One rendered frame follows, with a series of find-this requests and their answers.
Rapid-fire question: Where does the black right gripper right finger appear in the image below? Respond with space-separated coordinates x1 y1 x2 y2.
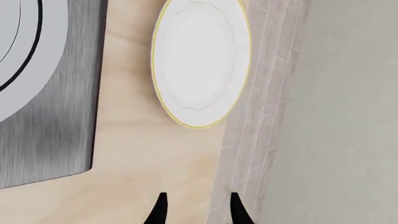
230 192 255 224

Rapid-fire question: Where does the white plate with yellow rim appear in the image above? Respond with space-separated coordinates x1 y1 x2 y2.
150 0 252 130

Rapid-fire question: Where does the flat grey stove plate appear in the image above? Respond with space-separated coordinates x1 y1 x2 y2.
0 0 109 190

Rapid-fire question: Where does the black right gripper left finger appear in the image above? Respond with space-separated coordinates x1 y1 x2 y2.
143 192 169 224

